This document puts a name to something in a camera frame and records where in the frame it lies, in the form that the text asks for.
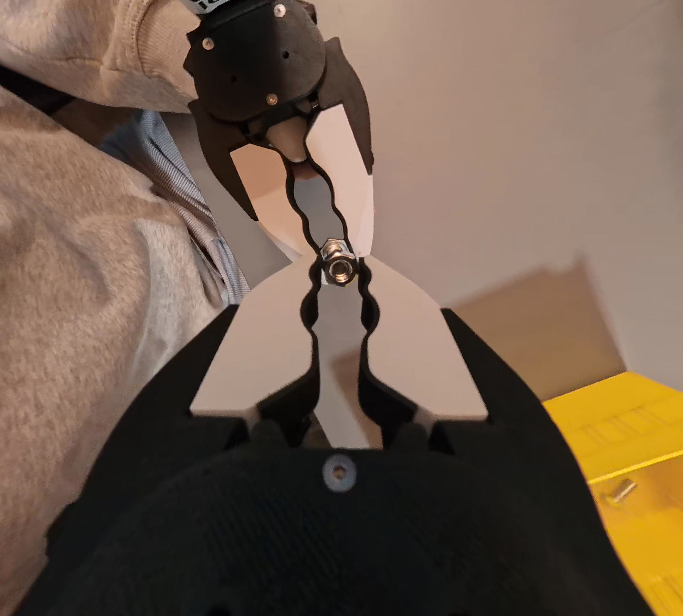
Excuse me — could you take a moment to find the person's beige sweatshirt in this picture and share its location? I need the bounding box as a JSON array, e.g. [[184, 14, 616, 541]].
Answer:
[[0, 88, 241, 611]]

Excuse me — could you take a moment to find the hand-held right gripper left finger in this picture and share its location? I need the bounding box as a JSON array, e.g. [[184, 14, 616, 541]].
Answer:
[[188, 255, 323, 422]]

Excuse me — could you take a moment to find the person's left hand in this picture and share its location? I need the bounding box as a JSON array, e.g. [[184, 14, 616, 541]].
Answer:
[[267, 116, 322, 183]]

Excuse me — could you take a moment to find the grey desk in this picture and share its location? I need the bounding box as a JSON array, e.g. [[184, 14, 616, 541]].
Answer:
[[171, 0, 683, 448]]

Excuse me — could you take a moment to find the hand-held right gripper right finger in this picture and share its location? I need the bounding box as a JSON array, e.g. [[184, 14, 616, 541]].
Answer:
[[358, 255, 491, 423]]

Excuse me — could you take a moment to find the yellow plastic bin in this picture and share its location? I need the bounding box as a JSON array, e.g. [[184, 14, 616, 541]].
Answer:
[[541, 371, 683, 616]]

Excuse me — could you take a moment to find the striped blue shirt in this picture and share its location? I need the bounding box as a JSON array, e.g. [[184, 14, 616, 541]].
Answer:
[[99, 112, 252, 307]]

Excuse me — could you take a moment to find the silver hex bolt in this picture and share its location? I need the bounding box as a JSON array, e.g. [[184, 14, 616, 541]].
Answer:
[[322, 256, 357, 287], [602, 478, 638, 506]]

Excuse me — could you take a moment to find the person's left forearm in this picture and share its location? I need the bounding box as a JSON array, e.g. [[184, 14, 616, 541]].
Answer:
[[0, 0, 201, 115]]

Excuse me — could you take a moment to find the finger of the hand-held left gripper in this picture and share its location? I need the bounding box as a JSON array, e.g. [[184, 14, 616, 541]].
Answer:
[[229, 143, 322, 263], [304, 103, 375, 256]]

